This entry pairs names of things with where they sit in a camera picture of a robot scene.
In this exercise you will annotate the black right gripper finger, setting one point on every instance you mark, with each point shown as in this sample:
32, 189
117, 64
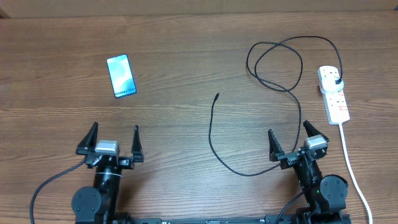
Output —
275, 148
312, 131

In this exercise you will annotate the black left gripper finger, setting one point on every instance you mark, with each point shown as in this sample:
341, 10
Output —
136, 144
89, 141

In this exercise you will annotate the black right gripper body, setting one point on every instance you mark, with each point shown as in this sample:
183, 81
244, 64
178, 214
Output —
288, 160

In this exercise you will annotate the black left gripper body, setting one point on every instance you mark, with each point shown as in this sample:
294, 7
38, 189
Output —
127, 163

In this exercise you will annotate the Samsung Galaxy smartphone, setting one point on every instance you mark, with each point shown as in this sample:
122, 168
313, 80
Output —
121, 76

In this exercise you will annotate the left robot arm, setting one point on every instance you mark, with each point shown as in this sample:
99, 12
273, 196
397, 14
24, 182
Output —
98, 203

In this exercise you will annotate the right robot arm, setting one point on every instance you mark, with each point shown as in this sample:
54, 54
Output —
322, 198

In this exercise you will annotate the white charger plug adapter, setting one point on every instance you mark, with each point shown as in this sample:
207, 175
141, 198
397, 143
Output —
330, 85

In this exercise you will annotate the white power strip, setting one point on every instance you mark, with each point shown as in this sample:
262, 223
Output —
335, 103

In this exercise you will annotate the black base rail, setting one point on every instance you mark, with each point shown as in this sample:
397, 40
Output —
217, 221

